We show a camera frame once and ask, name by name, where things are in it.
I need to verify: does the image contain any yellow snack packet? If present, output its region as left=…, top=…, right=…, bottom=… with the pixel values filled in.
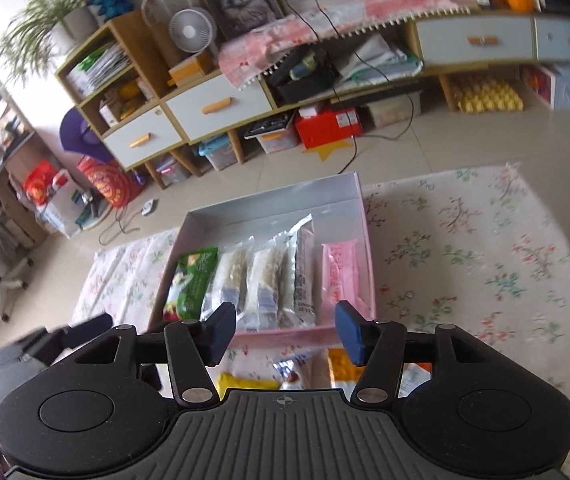
left=215, top=372, right=281, bottom=398

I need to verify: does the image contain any white monkey biscuit packet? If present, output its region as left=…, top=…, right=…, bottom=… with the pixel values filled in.
left=279, top=214, right=315, bottom=328

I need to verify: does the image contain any orange white snack packet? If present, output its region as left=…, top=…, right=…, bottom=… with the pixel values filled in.
left=399, top=363, right=431, bottom=398

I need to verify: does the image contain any green cartoon snack packet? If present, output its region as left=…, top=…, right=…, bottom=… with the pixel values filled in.
left=163, top=246, right=219, bottom=321

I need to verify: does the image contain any clear rice cracker packet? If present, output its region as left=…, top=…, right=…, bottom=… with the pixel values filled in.
left=199, top=236, right=255, bottom=321

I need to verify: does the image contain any pink wafer packet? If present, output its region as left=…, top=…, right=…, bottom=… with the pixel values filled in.
left=320, top=240, right=369, bottom=325

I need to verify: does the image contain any blue truffle candy packet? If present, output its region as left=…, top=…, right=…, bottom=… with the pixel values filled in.
left=272, top=350, right=315, bottom=390

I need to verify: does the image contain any pink cardboard box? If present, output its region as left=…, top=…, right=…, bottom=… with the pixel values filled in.
left=148, top=172, right=376, bottom=348

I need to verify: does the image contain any red gift bag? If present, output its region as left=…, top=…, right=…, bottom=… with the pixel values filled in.
left=77, top=156, right=144, bottom=209

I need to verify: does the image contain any white paper shopping bag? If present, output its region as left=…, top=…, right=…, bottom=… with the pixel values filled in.
left=23, top=159, right=91, bottom=238

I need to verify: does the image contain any clear storage bin blue lid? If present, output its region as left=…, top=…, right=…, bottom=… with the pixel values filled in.
left=197, top=134, right=237, bottom=171

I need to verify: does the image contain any red shoe box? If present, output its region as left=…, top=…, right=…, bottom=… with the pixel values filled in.
left=294, top=107, right=362, bottom=150

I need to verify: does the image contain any purple hat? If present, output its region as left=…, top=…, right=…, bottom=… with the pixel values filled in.
left=60, top=107, right=114, bottom=164

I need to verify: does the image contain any wooden tv cabinet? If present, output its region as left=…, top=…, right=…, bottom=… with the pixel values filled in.
left=56, top=6, right=570, bottom=170

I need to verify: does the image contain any yellow egg tray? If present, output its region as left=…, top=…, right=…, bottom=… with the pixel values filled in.
left=451, top=75, right=524, bottom=114

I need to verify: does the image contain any black storage basket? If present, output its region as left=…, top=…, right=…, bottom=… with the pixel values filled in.
left=267, top=44, right=338, bottom=104

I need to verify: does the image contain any pink lace cloth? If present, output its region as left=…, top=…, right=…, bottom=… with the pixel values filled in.
left=218, top=0, right=470, bottom=89

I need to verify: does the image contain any white desk fan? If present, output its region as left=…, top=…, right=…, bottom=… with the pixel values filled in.
left=168, top=6, right=217, bottom=54

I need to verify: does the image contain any potted green plant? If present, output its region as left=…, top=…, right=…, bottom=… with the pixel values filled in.
left=0, top=0, right=84, bottom=81

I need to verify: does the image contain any lower orange fruit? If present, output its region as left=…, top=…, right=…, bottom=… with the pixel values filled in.
left=506, top=0, right=536, bottom=14

